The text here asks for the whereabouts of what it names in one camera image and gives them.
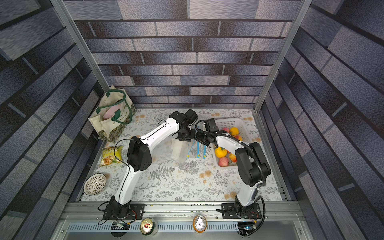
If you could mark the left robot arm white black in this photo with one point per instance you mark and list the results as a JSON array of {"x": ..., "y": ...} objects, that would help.
[{"x": 140, "y": 152}]

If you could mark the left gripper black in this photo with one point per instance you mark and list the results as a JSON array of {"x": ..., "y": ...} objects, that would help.
[{"x": 182, "y": 137}]

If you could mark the pink peach bottom right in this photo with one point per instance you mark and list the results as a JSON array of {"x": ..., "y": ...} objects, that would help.
[{"x": 223, "y": 162}]

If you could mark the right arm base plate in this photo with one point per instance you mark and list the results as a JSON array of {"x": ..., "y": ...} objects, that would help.
[{"x": 237, "y": 211}]

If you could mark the clear zip-top bag blue zipper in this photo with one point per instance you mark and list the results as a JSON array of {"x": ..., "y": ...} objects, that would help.
[{"x": 173, "y": 153}]

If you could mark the white plastic mesh basket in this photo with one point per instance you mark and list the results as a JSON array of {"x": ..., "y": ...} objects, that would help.
[{"x": 230, "y": 145}]

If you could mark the canvas tote bag green handles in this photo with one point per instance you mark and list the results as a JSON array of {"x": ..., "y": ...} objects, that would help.
[{"x": 114, "y": 112}]

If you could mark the yellow snack packet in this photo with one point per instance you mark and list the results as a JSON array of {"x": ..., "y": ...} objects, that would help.
[{"x": 111, "y": 155}]

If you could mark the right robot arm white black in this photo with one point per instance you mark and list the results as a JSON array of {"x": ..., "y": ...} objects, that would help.
[{"x": 252, "y": 164}]

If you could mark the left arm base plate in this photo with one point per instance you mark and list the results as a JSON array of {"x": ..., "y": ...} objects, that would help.
[{"x": 126, "y": 212}]

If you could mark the white round strainer bowl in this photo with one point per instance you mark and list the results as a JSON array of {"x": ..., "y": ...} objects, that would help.
[{"x": 94, "y": 184}]

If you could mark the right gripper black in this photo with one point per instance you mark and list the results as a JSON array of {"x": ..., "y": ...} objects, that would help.
[{"x": 201, "y": 138}]

